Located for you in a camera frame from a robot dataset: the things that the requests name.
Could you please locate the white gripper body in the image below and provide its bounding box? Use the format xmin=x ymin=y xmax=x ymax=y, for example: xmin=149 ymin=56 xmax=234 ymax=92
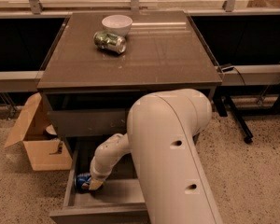
xmin=90 ymin=163 xmax=110 ymax=181

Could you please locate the green soda can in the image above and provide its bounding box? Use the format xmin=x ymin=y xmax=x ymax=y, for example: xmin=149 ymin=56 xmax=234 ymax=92
xmin=93 ymin=31 xmax=126 ymax=54

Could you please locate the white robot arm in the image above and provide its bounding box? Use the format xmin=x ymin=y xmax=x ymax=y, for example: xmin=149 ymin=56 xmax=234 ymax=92
xmin=90 ymin=89 xmax=223 ymax=224

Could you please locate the scratched grey top drawer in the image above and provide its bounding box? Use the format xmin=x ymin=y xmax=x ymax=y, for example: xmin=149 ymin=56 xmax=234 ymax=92
xmin=48 ymin=109 xmax=127 ymax=137

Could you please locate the blue pepsi can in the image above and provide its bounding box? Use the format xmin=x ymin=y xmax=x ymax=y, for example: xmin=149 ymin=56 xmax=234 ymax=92
xmin=75 ymin=173 xmax=91 ymax=192

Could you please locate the open cardboard box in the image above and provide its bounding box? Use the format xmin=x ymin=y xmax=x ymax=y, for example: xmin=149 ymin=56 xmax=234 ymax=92
xmin=5 ymin=93 xmax=72 ymax=171

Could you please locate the grey metal window rail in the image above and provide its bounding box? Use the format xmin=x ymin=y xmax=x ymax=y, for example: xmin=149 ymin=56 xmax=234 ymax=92
xmin=0 ymin=64 xmax=280 ymax=92

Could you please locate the open grey middle drawer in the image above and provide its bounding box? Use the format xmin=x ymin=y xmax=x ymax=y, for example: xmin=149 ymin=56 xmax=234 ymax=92
xmin=49 ymin=133 xmax=200 ymax=224

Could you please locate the grey drawer cabinet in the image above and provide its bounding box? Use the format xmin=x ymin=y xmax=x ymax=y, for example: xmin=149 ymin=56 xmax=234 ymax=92
xmin=36 ymin=10 xmax=223 ymax=151

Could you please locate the white ceramic bowl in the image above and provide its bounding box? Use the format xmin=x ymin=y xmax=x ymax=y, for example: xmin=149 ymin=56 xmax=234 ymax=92
xmin=102 ymin=15 xmax=133 ymax=36

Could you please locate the black cable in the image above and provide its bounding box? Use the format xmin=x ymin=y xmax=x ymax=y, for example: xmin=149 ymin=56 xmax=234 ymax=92
xmin=215 ymin=63 xmax=247 ymax=87

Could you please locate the black caster stand leg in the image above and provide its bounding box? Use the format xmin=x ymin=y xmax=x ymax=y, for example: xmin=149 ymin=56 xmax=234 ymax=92
xmin=213 ymin=94 xmax=253 ymax=144

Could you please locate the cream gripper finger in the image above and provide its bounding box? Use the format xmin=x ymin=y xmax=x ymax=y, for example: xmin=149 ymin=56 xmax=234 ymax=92
xmin=89 ymin=179 xmax=104 ymax=191

